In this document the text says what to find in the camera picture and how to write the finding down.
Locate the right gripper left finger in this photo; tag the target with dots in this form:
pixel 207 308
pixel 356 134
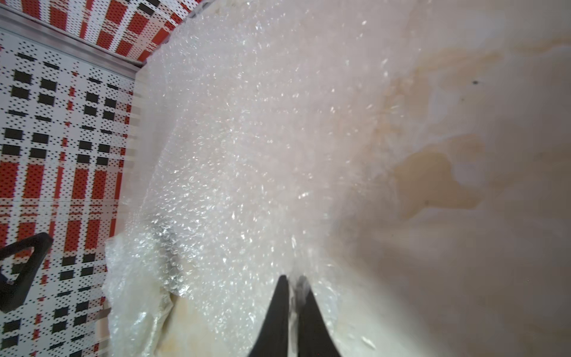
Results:
pixel 273 338

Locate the bubble plate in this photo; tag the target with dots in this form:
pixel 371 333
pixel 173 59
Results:
pixel 256 117

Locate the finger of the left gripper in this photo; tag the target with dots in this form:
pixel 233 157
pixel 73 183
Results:
pixel 14 293

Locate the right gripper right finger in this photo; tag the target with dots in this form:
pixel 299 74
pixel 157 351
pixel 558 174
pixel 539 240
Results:
pixel 313 338

